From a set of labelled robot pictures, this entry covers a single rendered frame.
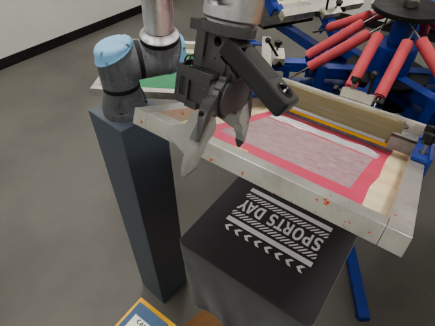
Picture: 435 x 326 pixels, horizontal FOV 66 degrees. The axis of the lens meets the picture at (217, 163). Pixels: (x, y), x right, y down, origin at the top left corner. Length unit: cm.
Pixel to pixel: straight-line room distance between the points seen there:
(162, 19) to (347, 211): 69
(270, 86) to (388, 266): 201
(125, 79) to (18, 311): 157
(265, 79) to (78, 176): 244
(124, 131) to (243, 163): 54
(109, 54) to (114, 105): 16
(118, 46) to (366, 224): 79
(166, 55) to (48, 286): 161
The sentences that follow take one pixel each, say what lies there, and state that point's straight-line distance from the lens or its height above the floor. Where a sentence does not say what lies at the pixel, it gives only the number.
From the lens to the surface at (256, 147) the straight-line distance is 81.
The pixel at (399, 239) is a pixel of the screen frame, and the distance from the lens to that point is 59.
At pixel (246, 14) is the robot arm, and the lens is 44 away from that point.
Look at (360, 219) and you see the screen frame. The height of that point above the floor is 141.
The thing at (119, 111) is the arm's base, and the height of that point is 123.
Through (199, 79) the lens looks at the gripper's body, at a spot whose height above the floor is 161.
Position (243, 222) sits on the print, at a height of 95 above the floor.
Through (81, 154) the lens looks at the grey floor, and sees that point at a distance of 297.
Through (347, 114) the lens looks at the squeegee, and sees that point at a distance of 116.
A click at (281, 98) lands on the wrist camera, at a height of 162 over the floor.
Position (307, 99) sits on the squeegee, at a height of 122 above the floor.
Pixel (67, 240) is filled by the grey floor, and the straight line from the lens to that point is 241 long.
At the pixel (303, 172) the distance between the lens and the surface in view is 75.
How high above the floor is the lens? 184
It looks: 43 degrees down
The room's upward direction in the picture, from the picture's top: straight up
